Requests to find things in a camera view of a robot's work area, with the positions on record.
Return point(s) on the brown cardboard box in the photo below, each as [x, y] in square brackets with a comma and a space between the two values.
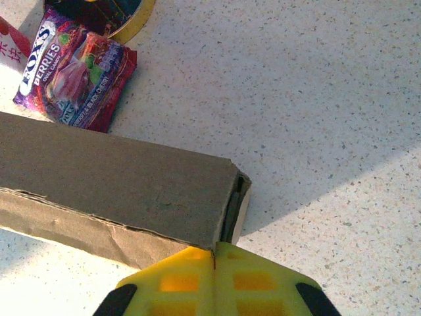
[115, 184]

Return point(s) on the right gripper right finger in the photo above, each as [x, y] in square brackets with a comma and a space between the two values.
[256, 289]

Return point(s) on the black round tin gold rim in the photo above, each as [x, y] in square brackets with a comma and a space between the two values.
[112, 16]

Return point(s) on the red white printed packet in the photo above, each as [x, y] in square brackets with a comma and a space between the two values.
[11, 42]

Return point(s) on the purple berries candy bag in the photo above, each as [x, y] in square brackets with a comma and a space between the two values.
[75, 75]

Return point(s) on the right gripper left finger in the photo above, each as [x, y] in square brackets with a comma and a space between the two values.
[177, 289]

